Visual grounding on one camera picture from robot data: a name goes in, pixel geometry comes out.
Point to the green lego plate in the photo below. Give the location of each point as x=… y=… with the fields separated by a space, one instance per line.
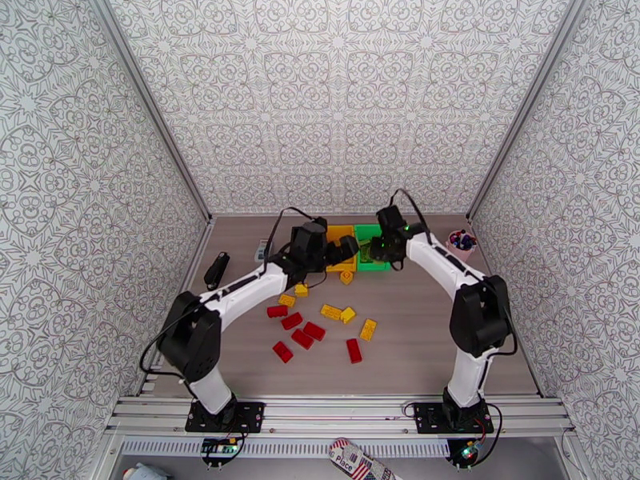
x=367 y=253

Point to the small yellow lego brick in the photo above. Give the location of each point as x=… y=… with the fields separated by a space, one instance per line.
x=301 y=290
x=346 y=277
x=349 y=313

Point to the red lego brick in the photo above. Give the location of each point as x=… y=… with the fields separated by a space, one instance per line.
x=291 y=321
x=314 y=331
x=302 y=339
x=354 y=350
x=282 y=352
x=277 y=311

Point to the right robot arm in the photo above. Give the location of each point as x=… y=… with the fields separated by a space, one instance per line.
x=480 y=318

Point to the green plastic bin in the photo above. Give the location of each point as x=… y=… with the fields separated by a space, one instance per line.
x=380 y=266

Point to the yellow plastic bin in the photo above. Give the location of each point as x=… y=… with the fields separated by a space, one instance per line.
x=340 y=229

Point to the white grey small device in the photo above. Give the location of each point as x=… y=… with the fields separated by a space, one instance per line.
x=261 y=253

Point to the pink cup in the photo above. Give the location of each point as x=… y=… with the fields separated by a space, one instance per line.
x=460 y=251

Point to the dark blue marker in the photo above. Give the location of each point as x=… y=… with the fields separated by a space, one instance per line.
x=468 y=239

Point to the black stapler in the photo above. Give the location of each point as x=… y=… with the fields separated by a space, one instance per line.
x=216 y=270

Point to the stars and stripes printed object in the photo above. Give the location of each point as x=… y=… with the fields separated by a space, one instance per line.
x=355 y=461

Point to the small circuit board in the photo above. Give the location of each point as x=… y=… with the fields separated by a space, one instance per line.
x=218 y=447
x=470 y=451

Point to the white object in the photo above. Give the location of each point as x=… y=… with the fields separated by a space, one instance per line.
x=145 y=472

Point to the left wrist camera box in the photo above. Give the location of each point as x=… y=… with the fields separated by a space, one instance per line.
x=315 y=227

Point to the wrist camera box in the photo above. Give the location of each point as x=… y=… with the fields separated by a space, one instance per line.
x=388 y=217
x=315 y=227

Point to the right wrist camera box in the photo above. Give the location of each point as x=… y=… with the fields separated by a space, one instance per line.
x=388 y=217

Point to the aluminium base frame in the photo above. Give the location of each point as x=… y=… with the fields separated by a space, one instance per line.
x=340 y=418

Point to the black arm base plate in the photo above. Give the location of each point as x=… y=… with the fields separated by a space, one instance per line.
x=430 y=418
x=250 y=417

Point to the aluminium corner post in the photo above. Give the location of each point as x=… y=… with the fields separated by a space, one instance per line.
x=528 y=101
x=152 y=101

